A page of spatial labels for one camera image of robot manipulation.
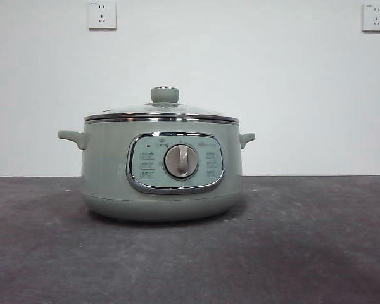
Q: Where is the pale green electric cooking pot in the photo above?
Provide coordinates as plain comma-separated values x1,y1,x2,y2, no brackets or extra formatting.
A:
58,119,256,222

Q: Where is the white wall power outlet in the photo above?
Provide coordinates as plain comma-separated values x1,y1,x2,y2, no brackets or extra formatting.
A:
362,3,380,33
88,1,117,31

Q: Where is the glass lid with green knob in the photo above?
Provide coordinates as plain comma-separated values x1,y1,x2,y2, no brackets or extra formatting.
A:
84,85,241,123

